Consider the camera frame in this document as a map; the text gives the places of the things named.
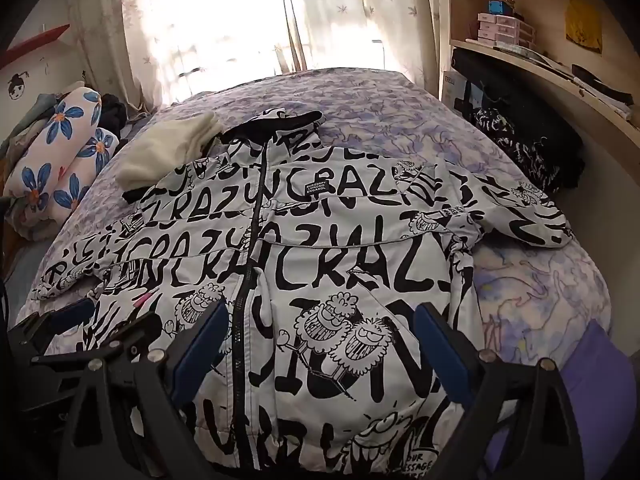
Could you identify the white black printed jacket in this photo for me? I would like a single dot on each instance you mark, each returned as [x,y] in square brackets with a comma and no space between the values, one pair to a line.
[320,260]

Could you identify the dark navy cloth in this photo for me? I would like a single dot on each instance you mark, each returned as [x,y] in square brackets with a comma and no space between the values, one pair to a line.
[114,112]

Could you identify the white floral curtain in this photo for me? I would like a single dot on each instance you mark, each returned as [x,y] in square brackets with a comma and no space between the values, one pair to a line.
[360,15]
[150,20]

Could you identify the cream folded cloth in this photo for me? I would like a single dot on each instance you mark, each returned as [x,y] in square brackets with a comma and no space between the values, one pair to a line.
[165,150]

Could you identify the purple cat print blanket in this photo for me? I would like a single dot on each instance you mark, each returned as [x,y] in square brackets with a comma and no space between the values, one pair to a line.
[375,110]

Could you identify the purple bed sheet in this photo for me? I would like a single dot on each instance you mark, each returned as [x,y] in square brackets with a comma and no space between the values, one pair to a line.
[590,375]

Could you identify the beige wooden shelf unit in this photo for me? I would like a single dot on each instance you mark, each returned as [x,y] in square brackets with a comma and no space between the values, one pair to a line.
[462,5]

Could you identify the black white patterned cloth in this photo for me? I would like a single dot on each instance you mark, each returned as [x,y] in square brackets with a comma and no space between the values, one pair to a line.
[520,150]

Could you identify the grey green clothes pile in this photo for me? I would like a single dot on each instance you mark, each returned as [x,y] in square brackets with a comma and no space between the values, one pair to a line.
[30,120]

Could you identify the yellow cloth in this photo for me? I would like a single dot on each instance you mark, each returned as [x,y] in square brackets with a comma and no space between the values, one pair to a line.
[582,22]

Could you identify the blue flower pink quilt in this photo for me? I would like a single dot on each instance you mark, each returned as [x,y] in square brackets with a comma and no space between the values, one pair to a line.
[60,160]

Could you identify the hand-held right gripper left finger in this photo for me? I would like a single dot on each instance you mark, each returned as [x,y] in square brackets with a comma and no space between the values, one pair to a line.
[200,350]

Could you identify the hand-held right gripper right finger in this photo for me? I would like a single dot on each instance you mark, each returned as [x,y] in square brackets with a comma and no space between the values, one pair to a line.
[442,360]

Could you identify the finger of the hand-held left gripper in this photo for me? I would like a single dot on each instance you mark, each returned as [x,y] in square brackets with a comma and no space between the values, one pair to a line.
[100,342]
[75,312]

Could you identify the blue toy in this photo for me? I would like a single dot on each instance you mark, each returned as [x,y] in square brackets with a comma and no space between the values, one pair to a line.
[500,6]

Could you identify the cartoon face wall sticker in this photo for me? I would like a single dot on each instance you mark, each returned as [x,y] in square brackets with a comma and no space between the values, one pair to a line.
[16,87]

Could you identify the red wall shelf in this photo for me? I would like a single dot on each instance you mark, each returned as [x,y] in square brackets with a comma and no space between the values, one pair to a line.
[35,42]

